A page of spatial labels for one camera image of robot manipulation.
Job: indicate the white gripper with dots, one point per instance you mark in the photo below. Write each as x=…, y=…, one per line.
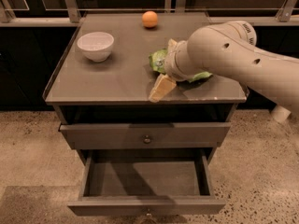
x=171, y=64

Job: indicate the green rice chip bag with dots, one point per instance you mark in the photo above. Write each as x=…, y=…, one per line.
x=156, y=62

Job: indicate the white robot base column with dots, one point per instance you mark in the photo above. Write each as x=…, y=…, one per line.
x=280, y=114

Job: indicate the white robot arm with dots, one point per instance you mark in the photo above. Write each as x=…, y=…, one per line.
x=229, y=50

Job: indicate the grey drawer cabinet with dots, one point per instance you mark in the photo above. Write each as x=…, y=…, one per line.
x=117, y=90

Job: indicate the grey top drawer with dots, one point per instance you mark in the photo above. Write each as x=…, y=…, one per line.
x=137, y=136

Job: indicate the grey open middle drawer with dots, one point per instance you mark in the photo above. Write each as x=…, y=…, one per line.
x=135, y=182

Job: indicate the orange fruit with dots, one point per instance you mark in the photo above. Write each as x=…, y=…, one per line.
x=150, y=19

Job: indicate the white ceramic bowl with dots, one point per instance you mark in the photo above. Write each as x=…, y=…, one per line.
x=96, y=46

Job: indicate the metal window frame rail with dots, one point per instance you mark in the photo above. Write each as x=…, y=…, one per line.
x=65, y=12

